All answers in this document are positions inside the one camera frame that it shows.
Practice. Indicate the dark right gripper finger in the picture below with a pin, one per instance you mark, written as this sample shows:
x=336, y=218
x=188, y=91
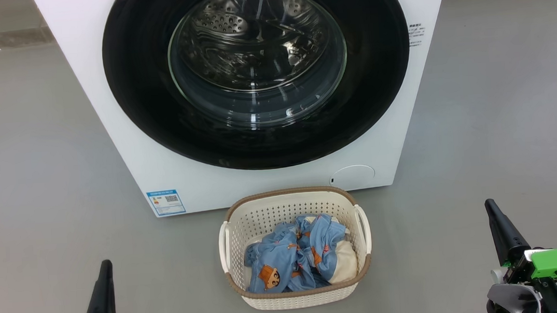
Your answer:
x=505, y=234

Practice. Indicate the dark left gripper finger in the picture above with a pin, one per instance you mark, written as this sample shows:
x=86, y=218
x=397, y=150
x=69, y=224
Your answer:
x=101, y=298

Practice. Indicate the cream white garment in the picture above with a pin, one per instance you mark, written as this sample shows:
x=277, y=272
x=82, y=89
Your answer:
x=344, y=264

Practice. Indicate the blue cartoon print garment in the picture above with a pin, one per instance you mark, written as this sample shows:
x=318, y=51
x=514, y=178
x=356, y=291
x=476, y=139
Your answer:
x=280, y=263

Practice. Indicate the black round glass washer door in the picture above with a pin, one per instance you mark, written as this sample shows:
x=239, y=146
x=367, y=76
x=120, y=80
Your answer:
x=139, y=87

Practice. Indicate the white front-load washing machine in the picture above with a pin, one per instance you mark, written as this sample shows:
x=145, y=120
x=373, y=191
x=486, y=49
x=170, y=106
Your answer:
x=114, y=152

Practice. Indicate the washing machine drum opening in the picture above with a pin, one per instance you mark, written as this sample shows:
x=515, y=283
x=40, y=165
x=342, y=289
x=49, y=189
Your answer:
x=252, y=47

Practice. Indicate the blue energy label sticker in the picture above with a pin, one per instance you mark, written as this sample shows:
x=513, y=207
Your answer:
x=166, y=202

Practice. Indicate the white oval filter cover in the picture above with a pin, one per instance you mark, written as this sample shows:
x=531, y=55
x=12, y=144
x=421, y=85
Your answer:
x=354, y=175

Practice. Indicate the cream perforated laundry basket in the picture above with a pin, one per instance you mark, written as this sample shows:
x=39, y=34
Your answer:
x=291, y=209

